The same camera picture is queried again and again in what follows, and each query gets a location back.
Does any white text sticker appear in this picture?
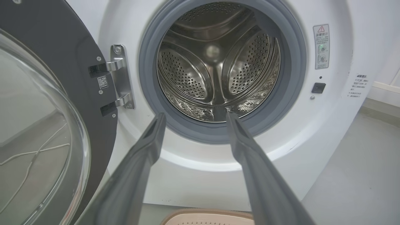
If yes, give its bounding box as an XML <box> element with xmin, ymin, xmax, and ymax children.
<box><xmin>349</xmin><ymin>74</ymin><xmax>368</xmax><ymax>98</ymax></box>

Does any white front-load washing machine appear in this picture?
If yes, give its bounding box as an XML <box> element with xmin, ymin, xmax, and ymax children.
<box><xmin>66</xmin><ymin>0</ymin><xmax>380</xmax><ymax>212</ymax></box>

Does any black glass washer door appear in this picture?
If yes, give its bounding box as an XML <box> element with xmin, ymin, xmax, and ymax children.
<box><xmin>0</xmin><ymin>0</ymin><xmax>118</xmax><ymax>225</ymax></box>

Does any grey warning sticker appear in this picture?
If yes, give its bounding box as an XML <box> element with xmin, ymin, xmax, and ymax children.
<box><xmin>313</xmin><ymin>24</ymin><xmax>330</xmax><ymax>70</ymax></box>

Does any grey rubber door gasket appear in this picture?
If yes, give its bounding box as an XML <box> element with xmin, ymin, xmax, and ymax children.
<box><xmin>138</xmin><ymin>0</ymin><xmax>307</xmax><ymax>145</ymax></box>

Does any steel washer drum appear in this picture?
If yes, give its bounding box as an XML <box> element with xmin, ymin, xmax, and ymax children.
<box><xmin>156</xmin><ymin>2</ymin><xmax>281</xmax><ymax>123</ymax></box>

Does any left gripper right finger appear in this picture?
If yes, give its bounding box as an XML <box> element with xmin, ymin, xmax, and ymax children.
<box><xmin>226</xmin><ymin>112</ymin><xmax>316</xmax><ymax>225</ymax></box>

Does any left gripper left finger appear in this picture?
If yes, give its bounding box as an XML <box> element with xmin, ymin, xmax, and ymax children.
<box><xmin>75</xmin><ymin>112</ymin><xmax>167</xmax><ymax>225</ymax></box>

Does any cream perforated laundry basket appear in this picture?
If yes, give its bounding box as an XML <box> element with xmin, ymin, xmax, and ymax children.
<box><xmin>161</xmin><ymin>209</ymin><xmax>255</xmax><ymax>225</ymax></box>

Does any metal door hinge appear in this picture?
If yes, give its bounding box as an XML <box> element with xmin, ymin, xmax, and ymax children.
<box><xmin>106</xmin><ymin>44</ymin><xmax>135</xmax><ymax>110</ymax></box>

